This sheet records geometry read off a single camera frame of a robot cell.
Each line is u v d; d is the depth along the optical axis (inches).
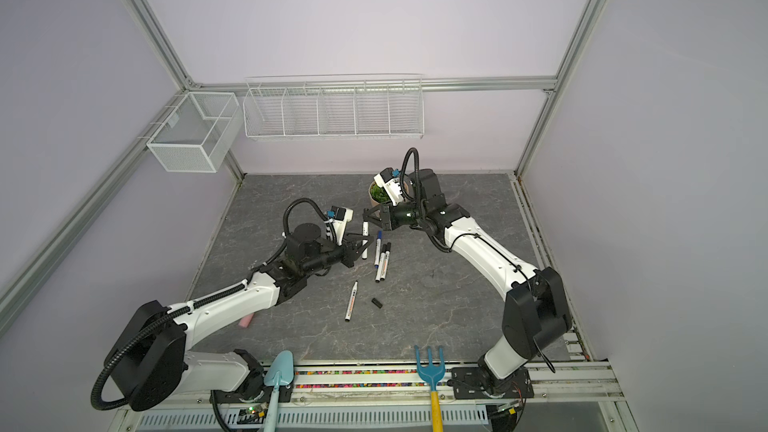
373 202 38.9
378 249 38.2
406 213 27.0
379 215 28.5
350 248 27.4
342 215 27.9
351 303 34.2
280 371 29.2
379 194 39.1
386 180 27.8
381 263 37.1
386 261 37.8
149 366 16.2
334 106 38.0
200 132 38.2
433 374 29.2
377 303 34.2
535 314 17.1
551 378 29.7
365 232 30.4
